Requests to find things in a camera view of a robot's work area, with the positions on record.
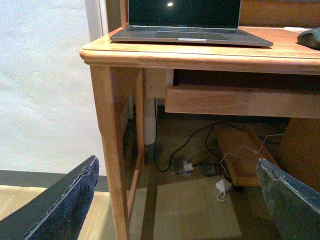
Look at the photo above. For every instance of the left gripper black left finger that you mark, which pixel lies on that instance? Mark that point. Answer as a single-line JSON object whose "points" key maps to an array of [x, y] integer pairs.
{"points": [[59, 212]]}

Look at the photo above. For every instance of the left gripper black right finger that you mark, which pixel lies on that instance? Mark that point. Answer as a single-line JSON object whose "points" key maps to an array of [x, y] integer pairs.
{"points": [[293, 205]]}

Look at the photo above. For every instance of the dark grey logi mouse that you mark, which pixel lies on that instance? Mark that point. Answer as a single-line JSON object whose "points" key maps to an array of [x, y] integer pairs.
{"points": [[310, 38]]}

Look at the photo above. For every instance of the white power adapter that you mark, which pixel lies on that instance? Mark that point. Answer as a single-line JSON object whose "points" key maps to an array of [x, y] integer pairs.
{"points": [[223, 186]]}

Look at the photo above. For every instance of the wooden footrest board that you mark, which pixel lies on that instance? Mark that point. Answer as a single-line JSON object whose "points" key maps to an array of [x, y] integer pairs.
{"points": [[241, 151]]}

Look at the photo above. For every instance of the wooden keyboard tray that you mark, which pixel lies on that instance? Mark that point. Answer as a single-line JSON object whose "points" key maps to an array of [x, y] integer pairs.
{"points": [[238, 101]]}

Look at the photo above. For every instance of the white floor power strip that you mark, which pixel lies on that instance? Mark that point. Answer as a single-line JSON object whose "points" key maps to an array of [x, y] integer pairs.
{"points": [[181, 166]]}

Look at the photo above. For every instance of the wooden desk with hutch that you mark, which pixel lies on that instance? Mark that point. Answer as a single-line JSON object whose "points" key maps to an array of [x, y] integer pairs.
{"points": [[119, 69]]}

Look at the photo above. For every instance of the small white flat object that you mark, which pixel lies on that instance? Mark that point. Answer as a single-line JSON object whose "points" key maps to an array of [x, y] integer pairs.
{"points": [[296, 29]]}

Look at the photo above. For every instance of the grey open laptop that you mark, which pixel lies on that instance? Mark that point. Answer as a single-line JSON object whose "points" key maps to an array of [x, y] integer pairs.
{"points": [[187, 21]]}

